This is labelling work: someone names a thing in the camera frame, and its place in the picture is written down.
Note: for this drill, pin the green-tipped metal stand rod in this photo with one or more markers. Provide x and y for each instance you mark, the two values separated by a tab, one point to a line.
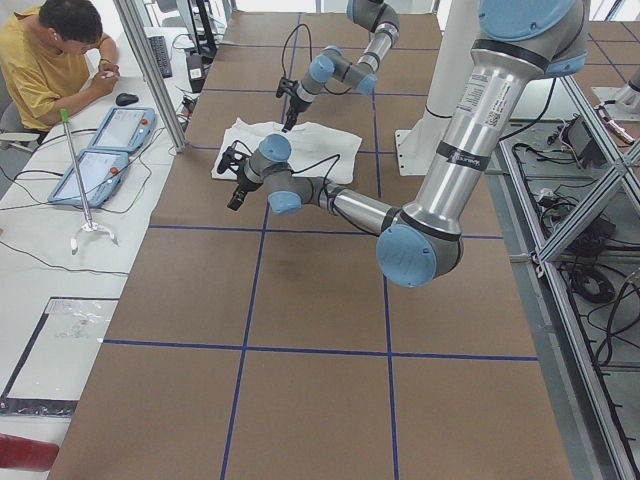
90	225

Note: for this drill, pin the aluminium frame post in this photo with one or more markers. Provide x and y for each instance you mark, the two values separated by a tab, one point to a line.
135	33

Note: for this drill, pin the person in yellow shirt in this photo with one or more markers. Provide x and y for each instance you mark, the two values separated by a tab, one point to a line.
56	56

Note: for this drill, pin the upper blue teach pendant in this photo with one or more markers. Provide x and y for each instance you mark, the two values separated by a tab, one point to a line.
124	129

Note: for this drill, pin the lower blue teach pendant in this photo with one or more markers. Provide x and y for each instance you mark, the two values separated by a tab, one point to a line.
102	172

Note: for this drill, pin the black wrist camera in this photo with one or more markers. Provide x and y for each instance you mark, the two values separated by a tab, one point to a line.
286	86
232	159

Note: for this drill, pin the white long-sleeve printed shirt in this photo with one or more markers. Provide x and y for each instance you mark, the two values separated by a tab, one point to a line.
315	148

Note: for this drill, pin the clear plastic bag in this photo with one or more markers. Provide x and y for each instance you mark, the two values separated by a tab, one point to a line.
52	371

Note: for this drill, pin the red cylinder object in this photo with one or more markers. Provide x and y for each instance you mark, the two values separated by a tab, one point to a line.
25	454

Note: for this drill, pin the black keyboard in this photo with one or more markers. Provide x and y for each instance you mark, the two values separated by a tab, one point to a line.
160	52

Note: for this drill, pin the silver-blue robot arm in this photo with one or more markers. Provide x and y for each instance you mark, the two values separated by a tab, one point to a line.
378	18
503	45

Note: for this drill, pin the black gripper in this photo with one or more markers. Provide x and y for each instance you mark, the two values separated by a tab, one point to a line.
241	183
295	105

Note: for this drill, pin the black computer mouse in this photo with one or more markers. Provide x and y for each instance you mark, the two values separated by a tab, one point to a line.
125	99

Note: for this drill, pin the blue teach pendant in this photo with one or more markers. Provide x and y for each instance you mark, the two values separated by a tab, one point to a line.
124	129
102	172

